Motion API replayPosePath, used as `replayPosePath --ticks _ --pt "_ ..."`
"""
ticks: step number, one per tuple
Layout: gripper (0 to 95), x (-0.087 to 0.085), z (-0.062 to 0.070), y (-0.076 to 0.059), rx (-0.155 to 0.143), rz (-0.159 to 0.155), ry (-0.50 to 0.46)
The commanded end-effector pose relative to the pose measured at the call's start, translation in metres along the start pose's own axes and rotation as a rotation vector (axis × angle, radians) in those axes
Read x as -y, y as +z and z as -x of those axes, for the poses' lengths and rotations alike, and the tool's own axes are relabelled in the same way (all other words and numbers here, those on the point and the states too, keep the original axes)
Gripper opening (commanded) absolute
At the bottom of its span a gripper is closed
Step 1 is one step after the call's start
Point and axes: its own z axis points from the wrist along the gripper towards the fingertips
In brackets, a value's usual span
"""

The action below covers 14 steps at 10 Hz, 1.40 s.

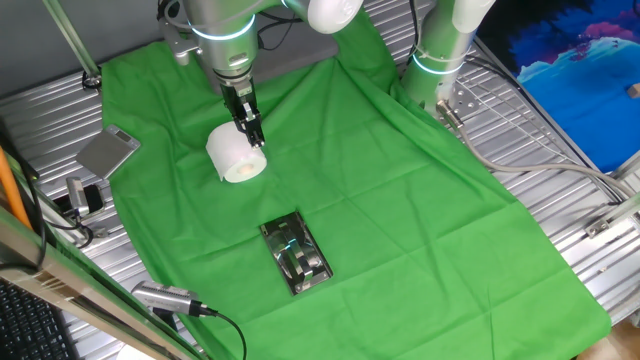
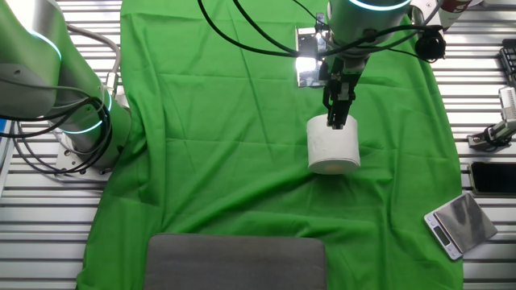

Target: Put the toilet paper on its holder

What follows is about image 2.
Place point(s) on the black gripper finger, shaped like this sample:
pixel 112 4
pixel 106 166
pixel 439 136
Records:
pixel 343 106
pixel 331 104

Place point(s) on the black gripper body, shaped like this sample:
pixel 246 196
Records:
pixel 342 66

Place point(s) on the white toilet paper roll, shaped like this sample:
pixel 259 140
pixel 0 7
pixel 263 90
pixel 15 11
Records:
pixel 332 147

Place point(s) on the green cloth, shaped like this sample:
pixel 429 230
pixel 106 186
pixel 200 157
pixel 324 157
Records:
pixel 242 161

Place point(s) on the gray clamp tool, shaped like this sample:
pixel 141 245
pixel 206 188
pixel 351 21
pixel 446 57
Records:
pixel 502 131

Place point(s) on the black smartphone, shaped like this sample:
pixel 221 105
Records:
pixel 493 177

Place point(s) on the silver digital kitchen scale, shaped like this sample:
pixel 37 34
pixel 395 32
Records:
pixel 463 221

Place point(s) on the small metal mounting bracket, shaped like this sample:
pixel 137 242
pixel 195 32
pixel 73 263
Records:
pixel 475 142

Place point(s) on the silver ribbed camera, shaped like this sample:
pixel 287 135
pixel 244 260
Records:
pixel 508 102

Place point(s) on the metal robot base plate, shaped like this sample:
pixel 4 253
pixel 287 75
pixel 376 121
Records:
pixel 64 161

